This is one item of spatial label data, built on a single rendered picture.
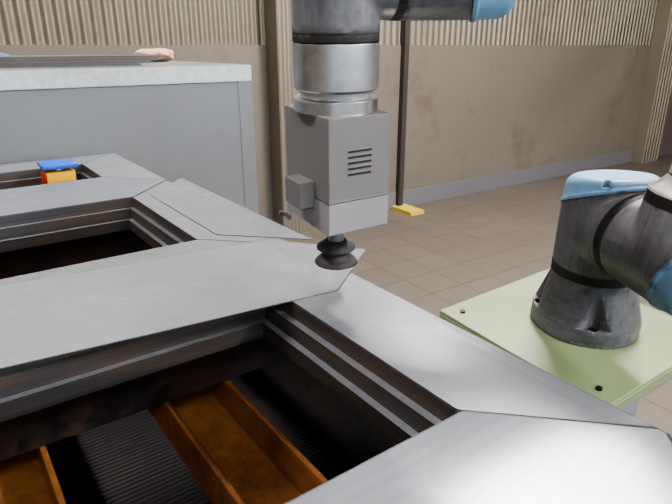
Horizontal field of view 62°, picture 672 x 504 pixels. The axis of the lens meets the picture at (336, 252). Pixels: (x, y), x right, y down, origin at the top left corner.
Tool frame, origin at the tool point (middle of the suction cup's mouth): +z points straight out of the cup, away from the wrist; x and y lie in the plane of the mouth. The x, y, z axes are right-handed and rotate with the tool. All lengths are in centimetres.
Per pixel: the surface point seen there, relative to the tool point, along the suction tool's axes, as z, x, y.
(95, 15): -19, 20, -260
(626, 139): 98, 494, -286
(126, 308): 2.5, -19.7, -5.3
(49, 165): 4, -21, -71
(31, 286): 2.8, -27.1, -15.6
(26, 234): 8, -27, -46
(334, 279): 2.9, 0.6, -1.4
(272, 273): 3.0, -4.3, -6.2
